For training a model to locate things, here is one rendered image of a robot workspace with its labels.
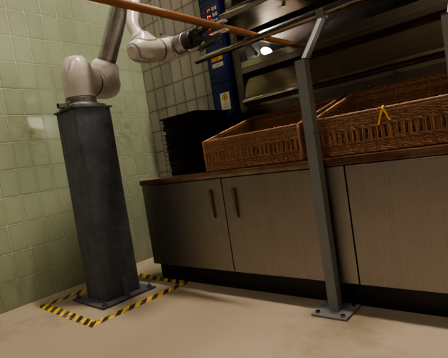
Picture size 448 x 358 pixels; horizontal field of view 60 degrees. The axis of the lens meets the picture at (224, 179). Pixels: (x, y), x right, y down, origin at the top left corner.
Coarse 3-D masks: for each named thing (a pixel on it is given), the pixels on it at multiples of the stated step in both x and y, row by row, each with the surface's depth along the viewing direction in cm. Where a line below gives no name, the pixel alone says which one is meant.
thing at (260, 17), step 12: (264, 0) 198; (276, 0) 197; (288, 0) 198; (300, 0) 198; (312, 0) 199; (240, 12) 208; (252, 12) 208; (264, 12) 209; (276, 12) 210; (288, 12) 210; (228, 24) 221; (240, 24) 222; (252, 24) 223
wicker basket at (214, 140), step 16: (272, 112) 218; (288, 112) 211; (320, 112) 172; (240, 128) 216; (256, 128) 225; (272, 128) 165; (288, 128) 160; (208, 144) 191; (224, 144) 184; (240, 144) 178; (256, 144) 172; (272, 144) 166; (304, 144) 160; (208, 160) 192; (224, 160) 185; (240, 160) 179; (256, 160) 173; (272, 160) 168; (288, 160) 162
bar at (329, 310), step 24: (360, 0) 147; (288, 24) 167; (312, 48) 148; (312, 96) 143; (312, 120) 141; (312, 144) 143; (312, 168) 144; (336, 264) 147; (336, 288) 146; (336, 312) 146
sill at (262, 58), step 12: (420, 0) 166; (432, 0) 163; (444, 0) 161; (384, 12) 176; (396, 12) 173; (408, 12) 170; (360, 24) 184; (372, 24) 180; (324, 36) 196; (336, 36) 192; (288, 48) 210; (300, 48) 205; (252, 60) 225; (264, 60) 220
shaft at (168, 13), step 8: (88, 0) 120; (96, 0) 121; (104, 0) 123; (112, 0) 125; (120, 0) 127; (128, 0) 130; (128, 8) 131; (136, 8) 132; (144, 8) 135; (152, 8) 137; (160, 8) 141; (160, 16) 142; (168, 16) 144; (176, 16) 147; (184, 16) 149; (192, 16) 153; (200, 24) 157; (208, 24) 160; (216, 24) 164; (224, 24) 168; (232, 32) 173; (240, 32) 177; (248, 32) 181; (264, 40) 194; (272, 40) 198; (280, 40) 203; (288, 40) 209
